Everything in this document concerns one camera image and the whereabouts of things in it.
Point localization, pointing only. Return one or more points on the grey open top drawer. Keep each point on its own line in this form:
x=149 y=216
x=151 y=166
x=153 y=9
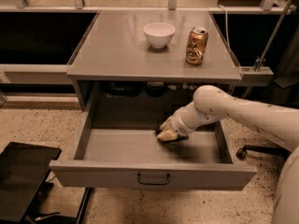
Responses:
x=116 y=141

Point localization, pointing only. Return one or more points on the black drawer handle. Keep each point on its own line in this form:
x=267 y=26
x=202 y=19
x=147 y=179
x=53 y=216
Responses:
x=153 y=180

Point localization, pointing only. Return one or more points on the crushed gold soda can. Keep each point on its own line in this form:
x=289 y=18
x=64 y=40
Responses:
x=196 y=45

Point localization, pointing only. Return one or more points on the metal diagonal rod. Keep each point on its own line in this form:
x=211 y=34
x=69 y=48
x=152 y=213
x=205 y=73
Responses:
x=267 y=5

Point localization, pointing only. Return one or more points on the black office chair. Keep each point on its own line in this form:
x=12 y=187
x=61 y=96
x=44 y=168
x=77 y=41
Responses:
x=276 y=151

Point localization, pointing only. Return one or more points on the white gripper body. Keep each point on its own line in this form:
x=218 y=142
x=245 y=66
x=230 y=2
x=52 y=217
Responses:
x=179 y=125

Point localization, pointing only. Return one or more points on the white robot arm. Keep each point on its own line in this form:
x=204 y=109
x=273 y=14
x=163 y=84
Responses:
x=277 y=123

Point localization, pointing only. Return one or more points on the white ceramic bowl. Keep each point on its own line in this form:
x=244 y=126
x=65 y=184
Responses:
x=159 y=34

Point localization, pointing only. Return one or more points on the grey cabinet counter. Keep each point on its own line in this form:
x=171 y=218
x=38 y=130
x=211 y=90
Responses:
x=117 y=49

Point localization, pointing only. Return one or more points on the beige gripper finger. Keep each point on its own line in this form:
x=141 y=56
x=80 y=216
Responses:
x=167 y=135
x=165 y=124

